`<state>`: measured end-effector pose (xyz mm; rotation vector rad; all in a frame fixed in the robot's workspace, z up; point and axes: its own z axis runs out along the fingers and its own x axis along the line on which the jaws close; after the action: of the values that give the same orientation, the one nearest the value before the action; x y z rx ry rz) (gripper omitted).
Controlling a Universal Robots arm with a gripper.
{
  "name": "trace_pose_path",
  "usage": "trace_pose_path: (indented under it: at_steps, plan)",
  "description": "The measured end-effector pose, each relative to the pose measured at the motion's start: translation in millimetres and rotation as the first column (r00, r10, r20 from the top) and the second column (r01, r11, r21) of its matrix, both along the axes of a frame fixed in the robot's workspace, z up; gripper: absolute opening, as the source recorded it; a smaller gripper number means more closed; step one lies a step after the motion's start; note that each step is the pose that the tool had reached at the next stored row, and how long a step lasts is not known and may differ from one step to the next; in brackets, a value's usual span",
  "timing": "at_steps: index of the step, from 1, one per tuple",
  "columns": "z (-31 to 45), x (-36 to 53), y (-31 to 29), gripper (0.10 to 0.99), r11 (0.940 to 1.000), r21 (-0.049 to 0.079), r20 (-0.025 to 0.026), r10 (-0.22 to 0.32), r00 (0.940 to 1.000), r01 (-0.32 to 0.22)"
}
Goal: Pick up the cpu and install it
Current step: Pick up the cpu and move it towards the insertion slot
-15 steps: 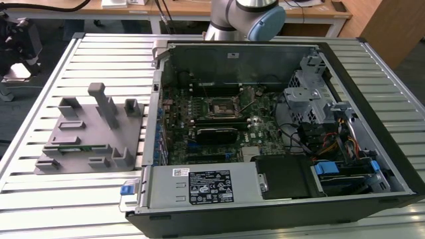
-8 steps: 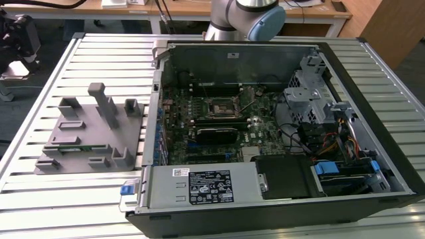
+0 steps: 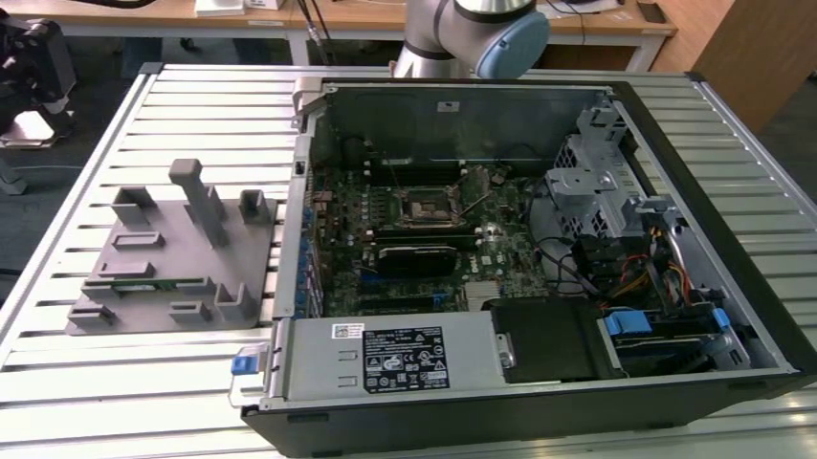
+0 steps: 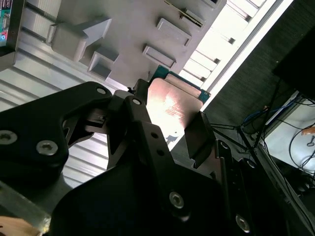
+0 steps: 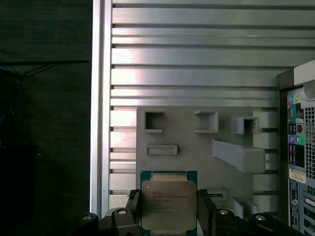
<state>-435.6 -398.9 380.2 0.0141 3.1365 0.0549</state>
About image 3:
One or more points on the blue case latch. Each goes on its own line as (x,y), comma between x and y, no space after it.
(243,365)

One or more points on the metal drive cage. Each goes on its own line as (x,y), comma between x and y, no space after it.
(574,186)

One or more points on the black graphics card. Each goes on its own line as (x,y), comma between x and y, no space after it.
(415,260)

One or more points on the silver metal support bar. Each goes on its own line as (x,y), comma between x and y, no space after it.
(686,248)

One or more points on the silver chipset heat sink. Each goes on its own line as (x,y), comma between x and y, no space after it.
(483,292)

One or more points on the black phone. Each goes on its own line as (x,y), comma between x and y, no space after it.
(650,12)

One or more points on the grey metal foot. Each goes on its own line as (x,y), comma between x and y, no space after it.
(12,184)

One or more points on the wooden desk white frame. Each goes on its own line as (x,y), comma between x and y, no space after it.
(96,21)
(625,26)

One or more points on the green RAM stick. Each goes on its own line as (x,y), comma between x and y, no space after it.
(166,285)

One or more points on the black plastic shroud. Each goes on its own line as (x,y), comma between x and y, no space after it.
(549,339)

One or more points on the blue disk carrier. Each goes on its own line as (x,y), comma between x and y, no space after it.
(629,325)

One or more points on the CPU socket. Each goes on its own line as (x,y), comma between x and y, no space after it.
(425,208)

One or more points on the grey parts rack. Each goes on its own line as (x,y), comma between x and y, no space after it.
(191,287)

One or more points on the black PC case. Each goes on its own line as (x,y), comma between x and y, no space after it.
(446,430)

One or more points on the black RAM slot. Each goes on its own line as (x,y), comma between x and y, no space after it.
(421,171)
(427,230)
(421,175)
(427,239)
(421,163)
(421,167)
(427,235)
(427,244)

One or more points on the wooden cabinet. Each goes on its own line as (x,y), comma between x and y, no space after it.
(753,48)

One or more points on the large white box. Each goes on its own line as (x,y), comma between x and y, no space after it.
(216,9)

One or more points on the black expansion slot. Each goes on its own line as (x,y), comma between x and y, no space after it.
(395,302)

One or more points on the silver power supply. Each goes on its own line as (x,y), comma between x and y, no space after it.
(306,354)

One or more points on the small white box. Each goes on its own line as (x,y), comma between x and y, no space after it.
(264,4)

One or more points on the green motherboard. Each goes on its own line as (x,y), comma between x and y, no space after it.
(517,225)

